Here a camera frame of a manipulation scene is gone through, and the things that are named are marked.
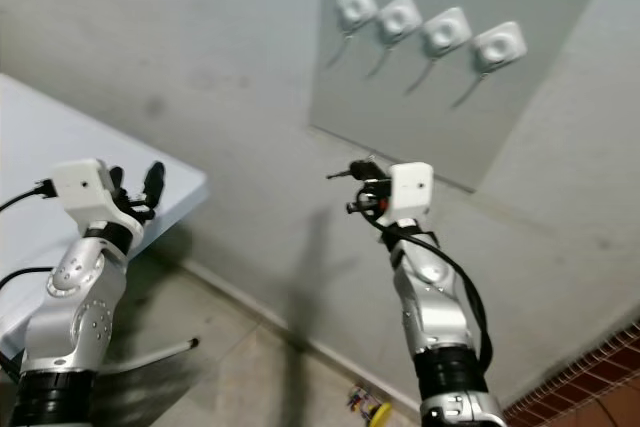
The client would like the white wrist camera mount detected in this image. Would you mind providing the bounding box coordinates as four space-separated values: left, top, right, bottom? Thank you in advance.
388 162 434 228
52 158 146 240

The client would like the grey wall board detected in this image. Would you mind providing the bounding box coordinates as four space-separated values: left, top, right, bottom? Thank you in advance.
308 0 611 193

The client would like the grey table leg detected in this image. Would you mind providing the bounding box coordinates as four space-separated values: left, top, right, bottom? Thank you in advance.
105 338 200 374

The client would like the small yellow disc toy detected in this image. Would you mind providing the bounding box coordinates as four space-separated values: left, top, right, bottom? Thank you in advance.
348 384 394 427

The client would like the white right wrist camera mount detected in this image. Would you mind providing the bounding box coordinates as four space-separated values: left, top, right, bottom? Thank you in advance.
388 162 434 228

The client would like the white folding table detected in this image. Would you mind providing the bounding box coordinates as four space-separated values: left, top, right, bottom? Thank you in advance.
0 75 209 358

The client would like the white wall hook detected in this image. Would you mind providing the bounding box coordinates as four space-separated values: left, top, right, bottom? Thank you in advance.
452 21 527 110
405 7 473 96
365 0 424 80
325 0 379 70

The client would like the red tiled wall edge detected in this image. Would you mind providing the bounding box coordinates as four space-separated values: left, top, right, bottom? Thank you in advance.
505 320 640 427

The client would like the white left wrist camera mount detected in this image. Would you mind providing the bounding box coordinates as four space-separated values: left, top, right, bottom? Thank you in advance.
52 158 146 240

